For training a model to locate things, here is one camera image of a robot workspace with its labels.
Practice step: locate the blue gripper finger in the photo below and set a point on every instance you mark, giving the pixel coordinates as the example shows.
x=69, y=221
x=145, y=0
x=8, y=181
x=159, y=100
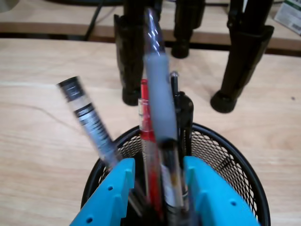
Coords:
x=216, y=200
x=105, y=200

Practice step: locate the red clear pen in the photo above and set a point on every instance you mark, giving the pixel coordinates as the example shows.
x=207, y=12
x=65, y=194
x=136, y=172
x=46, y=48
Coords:
x=145, y=122

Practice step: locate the black gel pen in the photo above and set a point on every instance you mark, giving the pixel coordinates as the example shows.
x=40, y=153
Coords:
x=185, y=110

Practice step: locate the clear black-capped stick pen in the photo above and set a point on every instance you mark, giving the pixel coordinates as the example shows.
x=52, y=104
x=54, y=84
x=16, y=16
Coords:
x=80, y=106

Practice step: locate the grey grip clear pen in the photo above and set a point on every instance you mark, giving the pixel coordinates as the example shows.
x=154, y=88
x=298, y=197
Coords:
x=160, y=94

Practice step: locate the black mesh pen holder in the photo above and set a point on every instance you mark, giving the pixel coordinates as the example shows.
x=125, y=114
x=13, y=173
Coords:
x=223, y=160

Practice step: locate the black tripod leg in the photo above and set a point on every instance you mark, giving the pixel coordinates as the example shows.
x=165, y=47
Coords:
x=185, y=28
x=129, y=58
x=244, y=58

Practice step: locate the black flat object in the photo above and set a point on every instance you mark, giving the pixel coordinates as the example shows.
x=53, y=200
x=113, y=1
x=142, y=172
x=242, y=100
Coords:
x=82, y=2

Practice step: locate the white green cardboard box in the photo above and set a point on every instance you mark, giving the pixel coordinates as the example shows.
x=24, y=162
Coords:
x=289, y=14

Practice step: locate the grey rounded object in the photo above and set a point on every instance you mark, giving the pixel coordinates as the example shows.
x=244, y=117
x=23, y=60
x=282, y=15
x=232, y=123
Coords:
x=5, y=4

